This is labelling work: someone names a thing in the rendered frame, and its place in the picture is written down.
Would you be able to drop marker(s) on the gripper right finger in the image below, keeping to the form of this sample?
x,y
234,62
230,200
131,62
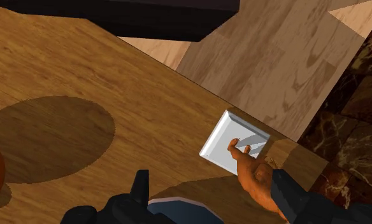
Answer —
x,y
301,201

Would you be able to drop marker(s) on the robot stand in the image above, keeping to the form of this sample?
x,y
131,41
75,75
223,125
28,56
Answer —
x,y
124,17

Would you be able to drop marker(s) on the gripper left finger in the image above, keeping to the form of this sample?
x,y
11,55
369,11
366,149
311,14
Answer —
x,y
133,204

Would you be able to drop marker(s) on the white square plate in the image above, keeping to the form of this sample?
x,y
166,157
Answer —
x,y
232,142

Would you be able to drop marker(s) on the orange figure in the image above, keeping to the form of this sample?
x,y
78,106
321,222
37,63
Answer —
x,y
256,180

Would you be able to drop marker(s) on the blue round object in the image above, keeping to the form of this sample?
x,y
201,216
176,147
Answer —
x,y
183,212

